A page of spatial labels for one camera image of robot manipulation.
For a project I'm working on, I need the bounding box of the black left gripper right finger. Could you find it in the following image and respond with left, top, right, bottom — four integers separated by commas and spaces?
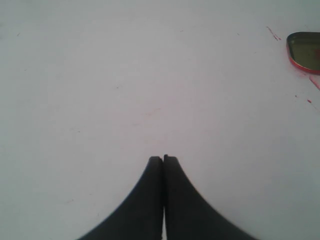
163, 155, 255, 240

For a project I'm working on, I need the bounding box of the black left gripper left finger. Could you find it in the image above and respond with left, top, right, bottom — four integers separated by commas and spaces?
81, 156, 164, 240

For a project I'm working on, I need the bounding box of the gold tin lid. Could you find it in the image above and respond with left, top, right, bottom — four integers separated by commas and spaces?
286, 32, 320, 75

